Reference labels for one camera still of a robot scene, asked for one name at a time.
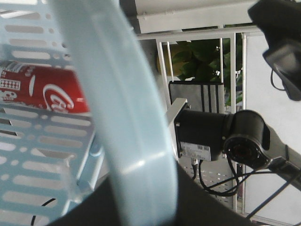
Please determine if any light blue plastic basket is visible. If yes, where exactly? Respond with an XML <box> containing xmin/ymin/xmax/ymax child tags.
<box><xmin>0</xmin><ymin>0</ymin><xmax>178</xmax><ymax>226</ymax></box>

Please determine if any grey fabric pocket organizer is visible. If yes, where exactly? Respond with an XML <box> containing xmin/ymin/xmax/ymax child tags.
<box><xmin>168</xmin><ymin>81</ymin><xmax>225</xmax><ymax>113</ymax></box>

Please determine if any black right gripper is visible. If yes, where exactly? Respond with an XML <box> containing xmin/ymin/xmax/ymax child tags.
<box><xmin>248</xmin><ymin>0</ymin><xmax>301</xmax><ymax>101</ymax></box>

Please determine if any red coca-cola can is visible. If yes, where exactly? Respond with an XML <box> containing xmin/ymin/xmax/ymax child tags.
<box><xmin>0</xmin><ymin>60</ymin><xmax>90</xmax><ymax>113</ymax></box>

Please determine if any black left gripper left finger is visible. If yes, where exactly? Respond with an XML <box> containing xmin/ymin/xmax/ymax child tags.
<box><xmin>49</xmin><ymin>176</ymin><xmax>118</xmax><ymax>226</ymax></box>

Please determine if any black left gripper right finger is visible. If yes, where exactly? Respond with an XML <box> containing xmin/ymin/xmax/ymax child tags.
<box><xmin>175</xmin><ymin>165</ymin><xmax>254</xmax><ymax>226</ymax></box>

